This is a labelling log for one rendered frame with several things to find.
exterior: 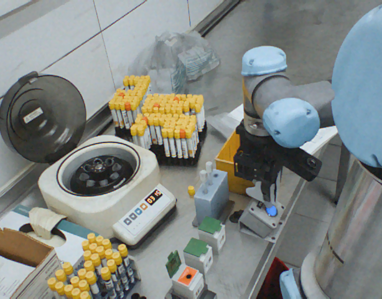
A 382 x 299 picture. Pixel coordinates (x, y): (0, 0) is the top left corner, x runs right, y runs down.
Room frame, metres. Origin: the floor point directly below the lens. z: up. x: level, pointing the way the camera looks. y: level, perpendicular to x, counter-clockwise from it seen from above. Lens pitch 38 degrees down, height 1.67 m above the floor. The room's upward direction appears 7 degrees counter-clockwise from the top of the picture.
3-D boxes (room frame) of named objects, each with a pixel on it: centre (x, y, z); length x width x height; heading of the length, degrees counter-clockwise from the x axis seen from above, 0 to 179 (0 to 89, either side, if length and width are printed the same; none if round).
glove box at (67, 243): (0.70, 0.35, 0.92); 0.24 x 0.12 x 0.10; 58
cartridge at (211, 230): (0.66, -0.02, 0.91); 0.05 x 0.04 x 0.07; 58
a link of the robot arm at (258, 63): (0.69, -0.14, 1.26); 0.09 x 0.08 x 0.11; 8
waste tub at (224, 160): (0.86, -0.14, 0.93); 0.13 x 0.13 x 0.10; 59
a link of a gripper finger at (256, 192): (0.68, -0.13, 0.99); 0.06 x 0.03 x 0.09; 57
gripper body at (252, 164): (0.70, -0.13, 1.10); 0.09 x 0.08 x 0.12; 57
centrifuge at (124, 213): (0.83, 0.22, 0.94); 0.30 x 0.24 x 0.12; 49
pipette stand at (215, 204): (0.75, -0.03, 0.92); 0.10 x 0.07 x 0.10; 150
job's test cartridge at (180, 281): (0.53, 0.04, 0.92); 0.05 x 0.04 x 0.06; 56
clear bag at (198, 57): (1.51, -0.04, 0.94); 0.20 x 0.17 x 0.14; 125
